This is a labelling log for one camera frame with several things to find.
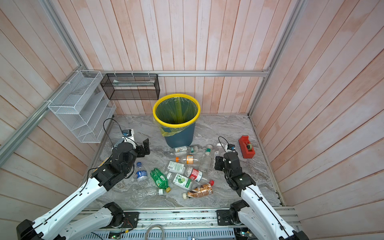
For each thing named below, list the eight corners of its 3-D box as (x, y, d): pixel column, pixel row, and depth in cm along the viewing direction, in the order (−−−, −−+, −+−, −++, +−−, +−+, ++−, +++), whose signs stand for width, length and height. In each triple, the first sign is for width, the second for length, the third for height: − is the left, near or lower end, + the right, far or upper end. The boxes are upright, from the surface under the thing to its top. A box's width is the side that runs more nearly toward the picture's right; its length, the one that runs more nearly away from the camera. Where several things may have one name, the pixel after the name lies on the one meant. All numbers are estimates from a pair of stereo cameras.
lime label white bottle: (165, 180, 87) (165, 178, 85) (169, 172, 90) (169, 170, 88) (189, 190, 84) (189, 188, 81) (193, 181, 87) (193, 179, 84)
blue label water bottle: (137, 184, 86) (136, 182, 83) (137, 164, 94) (136, 162, 91) (148, 182, 87) (146, 179, 84) (147, 162, 95) (145, 160, 92)
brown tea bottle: (184, 202, 80) (184, 200, 76) (182, 193, 83) (181, 190, 79) (212, 194, 83) (213, 191, 78) (209, 185, 86) (210, 182, 81)
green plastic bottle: (149, 176, 90) (148, 173, 87) (157, 169, 93) (156, 166, 89) (166, 195, 83) (165, 192, 79) (173, 187, 86) (173, 185, 82)
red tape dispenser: (242, 160, 97) (245, 154, 91) (237, 140, 107) (239, 134, 102) (252, 160, 97) (256, 154, 91) (246, 140, 107) (249, 134, 102)
